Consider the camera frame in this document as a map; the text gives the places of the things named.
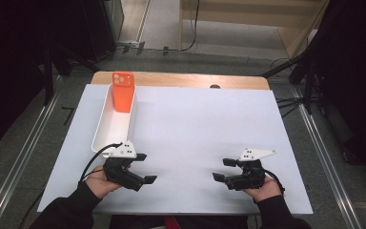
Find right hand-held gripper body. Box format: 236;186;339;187
223;148;277;192

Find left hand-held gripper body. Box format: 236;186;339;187
103;140;147;193

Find white plastic bin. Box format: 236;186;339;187
91;82;137;158

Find orange phone case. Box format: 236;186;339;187
112;71;135;114

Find person's right hand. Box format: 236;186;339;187
241;176;283;203

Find person's left hand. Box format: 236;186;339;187
85;165;124;199

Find person's dark lap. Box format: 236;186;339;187
108;215;248;229

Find red cloth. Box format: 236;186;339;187
162;215;180;229

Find white board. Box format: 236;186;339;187
37;83;314;216

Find wooden table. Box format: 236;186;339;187
91;71;271;91

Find black metal stand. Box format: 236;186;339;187
41;44;99;107
261;53;319;115

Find dark cabinet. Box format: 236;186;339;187
82;0;125;63

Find light wooden shelf unit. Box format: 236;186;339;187
179;0;330;60

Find right hand-held gripper black cable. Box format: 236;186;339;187
263;169;286;196

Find hand-held gripper black cable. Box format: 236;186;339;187
77;142;124;189
263;169;286;196

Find left hand-held gripper black cable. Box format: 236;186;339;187
77;142;124;189

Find metal floor rail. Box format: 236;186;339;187
0;75;65;229
290;85;363;229

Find black floor cables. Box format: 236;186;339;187
275;94;307;118

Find black hanging cable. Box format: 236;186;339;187
180;0;201;52

